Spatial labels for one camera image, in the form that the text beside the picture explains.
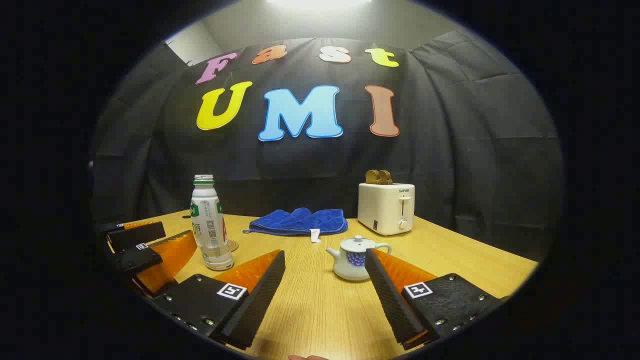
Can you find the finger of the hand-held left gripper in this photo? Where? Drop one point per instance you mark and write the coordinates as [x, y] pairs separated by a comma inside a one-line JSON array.
[[135, 236], [140, 260]]

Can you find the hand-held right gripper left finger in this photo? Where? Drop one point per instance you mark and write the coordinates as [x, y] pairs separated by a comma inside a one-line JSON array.
[[257, 307]]

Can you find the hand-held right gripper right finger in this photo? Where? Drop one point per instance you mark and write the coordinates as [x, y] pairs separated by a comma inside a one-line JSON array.
[[392, 300]]

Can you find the white blue-patterned teacup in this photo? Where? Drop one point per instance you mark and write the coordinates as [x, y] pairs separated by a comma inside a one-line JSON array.
[[350, 265]]

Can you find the round brown coaster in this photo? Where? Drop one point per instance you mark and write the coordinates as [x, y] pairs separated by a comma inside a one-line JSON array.
[[234, 246]]

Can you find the white green-label water bottle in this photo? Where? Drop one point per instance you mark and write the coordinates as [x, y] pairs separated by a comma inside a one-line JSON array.
[[210, 225]]

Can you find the white toaster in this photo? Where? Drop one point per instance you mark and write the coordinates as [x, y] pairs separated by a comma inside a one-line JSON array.
[[382, 207]]

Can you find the blue towel cloth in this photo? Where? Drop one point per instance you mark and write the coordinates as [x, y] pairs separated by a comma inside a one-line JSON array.
[[300, 222]]

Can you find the brown toast slice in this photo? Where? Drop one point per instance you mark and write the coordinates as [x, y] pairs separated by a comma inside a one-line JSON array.
[[372, 177], [386, 177]]

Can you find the ceiling light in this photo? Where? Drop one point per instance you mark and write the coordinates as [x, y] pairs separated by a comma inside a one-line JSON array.
[[320, 3]]

